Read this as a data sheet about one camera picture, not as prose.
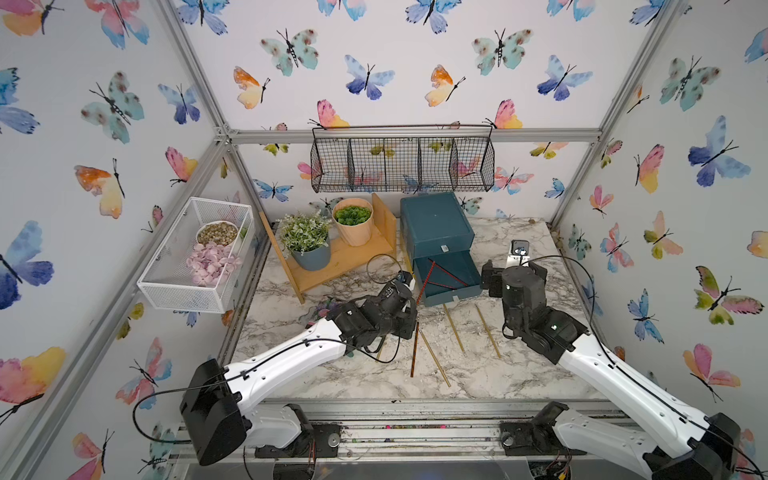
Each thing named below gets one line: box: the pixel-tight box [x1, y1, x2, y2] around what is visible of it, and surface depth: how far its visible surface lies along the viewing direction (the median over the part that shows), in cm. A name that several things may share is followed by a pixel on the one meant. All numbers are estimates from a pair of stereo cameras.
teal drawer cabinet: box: [400, 192, 481, 281], surface depth 95 cm
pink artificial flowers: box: [186, 242, 242, 287], surface depth 65 cm
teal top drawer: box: [412, 234, 475, 259], surface depth 91 cm
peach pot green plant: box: [332, 198, 374, 247], surface depth 100 cm
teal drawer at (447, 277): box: [413, 250, 482, 307], surface depth 98 cm
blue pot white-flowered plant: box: [276, 210, 332, 271], surface depth 89 cm
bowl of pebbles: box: [196, 220, 239, 246], surface depth 72 cm
